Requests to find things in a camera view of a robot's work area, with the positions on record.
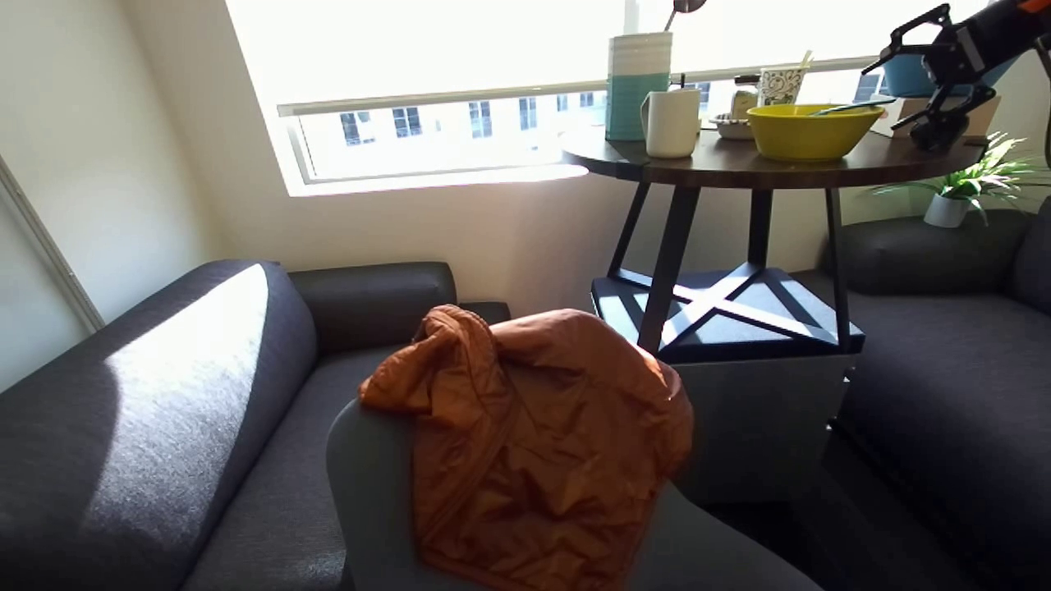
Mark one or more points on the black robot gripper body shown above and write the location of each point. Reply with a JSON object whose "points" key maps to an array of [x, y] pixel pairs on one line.
{"points": [[991, 37]]}

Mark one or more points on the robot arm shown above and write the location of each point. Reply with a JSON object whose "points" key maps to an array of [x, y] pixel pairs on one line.
{"points": [[1039, 19]]}

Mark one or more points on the yellow bowl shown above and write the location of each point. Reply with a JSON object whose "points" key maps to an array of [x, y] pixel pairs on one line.
{"points": [[808, 133]]}

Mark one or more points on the white mug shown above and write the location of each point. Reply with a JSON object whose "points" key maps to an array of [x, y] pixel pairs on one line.
{"points": [[672, 121]]}

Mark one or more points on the black round object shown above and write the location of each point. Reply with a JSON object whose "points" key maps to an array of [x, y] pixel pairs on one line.
{"points": [[936, 133]]}

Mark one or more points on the green potted plant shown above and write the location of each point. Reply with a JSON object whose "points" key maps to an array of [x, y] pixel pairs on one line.
{"points": [[949, 197]]}

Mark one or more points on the patterned paper cup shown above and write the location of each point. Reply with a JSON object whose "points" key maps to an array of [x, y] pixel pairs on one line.
{"points": [[781, 83]]}

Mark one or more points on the glass spice jar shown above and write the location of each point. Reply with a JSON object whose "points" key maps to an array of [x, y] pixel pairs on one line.
{"points": [[748, 94]]}

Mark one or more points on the blue patterned white plate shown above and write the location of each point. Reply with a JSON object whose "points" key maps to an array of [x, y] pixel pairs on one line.
{"points": [[735, 125]]}

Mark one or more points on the metal spoon in canister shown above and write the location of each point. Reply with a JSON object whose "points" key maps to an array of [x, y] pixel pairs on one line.
{"points": [[679, 7]]}

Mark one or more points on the teal and white ribbed canister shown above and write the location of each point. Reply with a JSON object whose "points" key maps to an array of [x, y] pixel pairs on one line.
{"points": [[638, 63]]}

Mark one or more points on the round dark wooden table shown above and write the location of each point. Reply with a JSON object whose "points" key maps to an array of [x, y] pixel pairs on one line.
{"points": [[636, 302]]}

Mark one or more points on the white cabinet with navy cushion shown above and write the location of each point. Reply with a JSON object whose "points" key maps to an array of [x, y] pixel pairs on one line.
{"points": [[765, 370]]}

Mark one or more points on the dark grey couch right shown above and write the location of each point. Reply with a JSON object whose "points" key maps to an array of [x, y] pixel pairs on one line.
{"points": [[953, 385]]}

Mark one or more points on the orange jacket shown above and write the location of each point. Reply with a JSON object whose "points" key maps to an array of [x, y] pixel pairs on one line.
{"points": [[536, 444]]}

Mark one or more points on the dark grey sofa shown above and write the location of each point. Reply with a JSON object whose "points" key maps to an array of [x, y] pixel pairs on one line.
{"points": [[182, 446]]}

